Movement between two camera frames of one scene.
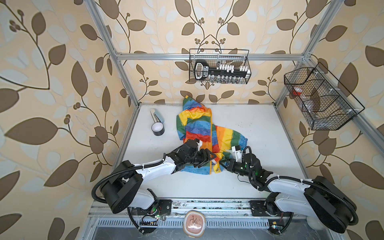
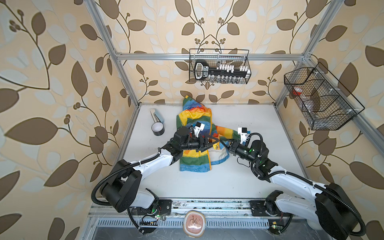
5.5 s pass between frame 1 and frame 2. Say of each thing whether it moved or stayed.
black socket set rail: stayed
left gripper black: moved
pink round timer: stayed
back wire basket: stayed
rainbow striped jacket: moved
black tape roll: stayed
